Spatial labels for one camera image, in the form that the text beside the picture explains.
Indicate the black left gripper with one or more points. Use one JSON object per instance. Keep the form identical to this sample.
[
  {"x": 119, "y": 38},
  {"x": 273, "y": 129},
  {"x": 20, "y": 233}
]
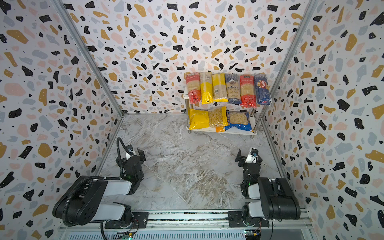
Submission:
[{"x": 140, "y": 157}]

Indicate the blue orange orecchiette bag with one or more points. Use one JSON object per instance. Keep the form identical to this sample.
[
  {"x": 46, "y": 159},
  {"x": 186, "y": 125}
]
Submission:
[{"x": 238, "y": 120}]

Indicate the yellow pasta bag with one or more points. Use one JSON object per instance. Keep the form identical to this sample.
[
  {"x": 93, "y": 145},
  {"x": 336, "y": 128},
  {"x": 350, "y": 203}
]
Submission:
[{"x": 215, "y": 118}]

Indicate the red spaghetti pack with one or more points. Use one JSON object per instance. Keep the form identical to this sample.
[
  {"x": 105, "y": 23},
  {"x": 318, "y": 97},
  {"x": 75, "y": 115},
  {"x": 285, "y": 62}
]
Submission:
[
  {"x": 194, "y": 88},
  {"x": 248, "y": 95}
]

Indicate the blue Barilla spaghetti pack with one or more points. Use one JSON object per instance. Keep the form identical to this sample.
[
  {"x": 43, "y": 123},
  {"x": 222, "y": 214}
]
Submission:
[{"x": 262, "y": 89}]

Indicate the yellow spaghetti pack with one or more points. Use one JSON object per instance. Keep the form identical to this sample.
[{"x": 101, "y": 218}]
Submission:
[{"x": 219, "y": 88}]

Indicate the dark blue clear spaghetti pack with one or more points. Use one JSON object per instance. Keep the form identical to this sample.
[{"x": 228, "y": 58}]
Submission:
[{"x": 233, "y": 89}]

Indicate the yellow spaghetti pack barcode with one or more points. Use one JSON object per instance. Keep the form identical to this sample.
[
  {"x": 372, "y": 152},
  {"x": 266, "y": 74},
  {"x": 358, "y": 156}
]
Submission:
[{"x": 206, "y": 88}]

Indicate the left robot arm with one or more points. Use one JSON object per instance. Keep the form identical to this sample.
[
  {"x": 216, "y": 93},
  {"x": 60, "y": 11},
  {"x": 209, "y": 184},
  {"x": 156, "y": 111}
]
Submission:
[{"x": 83, "y": 201}]

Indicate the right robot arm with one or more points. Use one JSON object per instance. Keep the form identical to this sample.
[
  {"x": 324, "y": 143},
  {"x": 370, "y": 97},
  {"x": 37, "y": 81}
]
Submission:
[{"x": 267, "y": 199}]

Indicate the white two-tier shelf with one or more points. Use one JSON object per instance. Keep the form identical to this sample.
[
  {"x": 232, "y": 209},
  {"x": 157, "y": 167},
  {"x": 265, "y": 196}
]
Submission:
[{"x": 255, "y": 121}]

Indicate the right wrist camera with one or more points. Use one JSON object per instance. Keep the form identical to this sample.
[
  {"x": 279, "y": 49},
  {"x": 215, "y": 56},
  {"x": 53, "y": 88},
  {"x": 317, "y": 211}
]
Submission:
[{"x": 252, "y": 156}]

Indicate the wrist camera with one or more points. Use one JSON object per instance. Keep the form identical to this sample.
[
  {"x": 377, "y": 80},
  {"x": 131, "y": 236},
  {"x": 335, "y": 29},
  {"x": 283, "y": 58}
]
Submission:
[
  {"x": 129, "y": 151},
  {"x": 252, "y": 156}
]

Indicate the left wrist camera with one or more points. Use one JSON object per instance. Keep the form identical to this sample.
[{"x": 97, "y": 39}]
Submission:
[{"x": 129, "y": 151}]

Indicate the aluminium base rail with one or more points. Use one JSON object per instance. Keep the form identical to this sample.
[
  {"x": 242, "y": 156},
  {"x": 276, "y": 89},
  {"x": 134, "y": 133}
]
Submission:
[{"x": 196, "y": 225}]

